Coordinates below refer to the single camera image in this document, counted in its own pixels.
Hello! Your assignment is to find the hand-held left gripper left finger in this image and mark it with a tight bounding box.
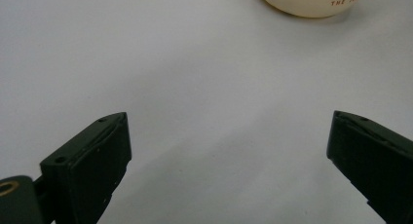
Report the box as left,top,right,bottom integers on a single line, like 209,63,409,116
39,111,132,224

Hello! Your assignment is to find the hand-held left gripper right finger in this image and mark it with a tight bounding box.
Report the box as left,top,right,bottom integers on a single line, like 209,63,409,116
325,110,413,224

